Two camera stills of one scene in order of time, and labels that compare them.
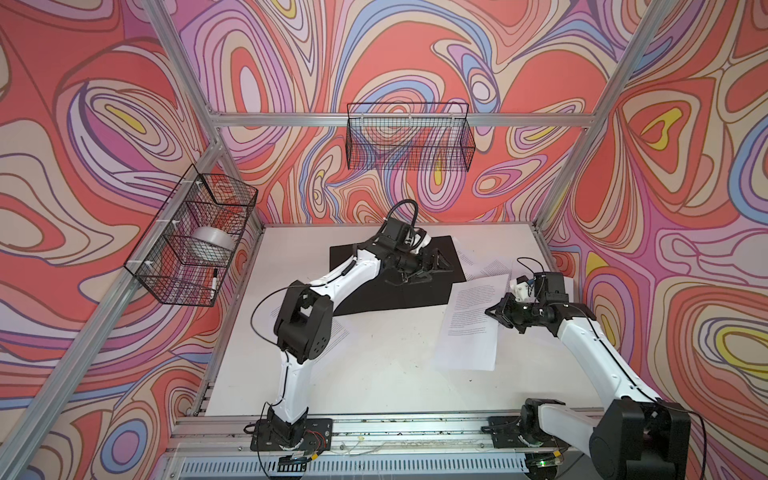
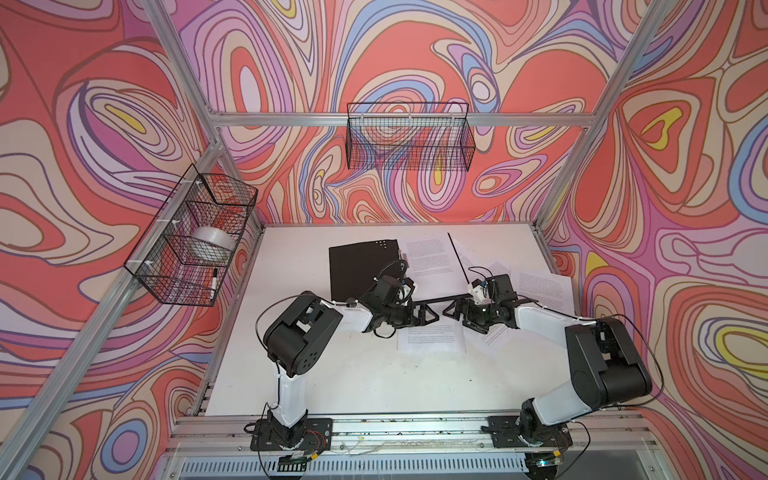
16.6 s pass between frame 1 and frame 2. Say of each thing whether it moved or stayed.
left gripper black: moved
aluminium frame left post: stayed
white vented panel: stayed
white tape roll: stayed
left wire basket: stayed
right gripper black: moved
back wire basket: stayed
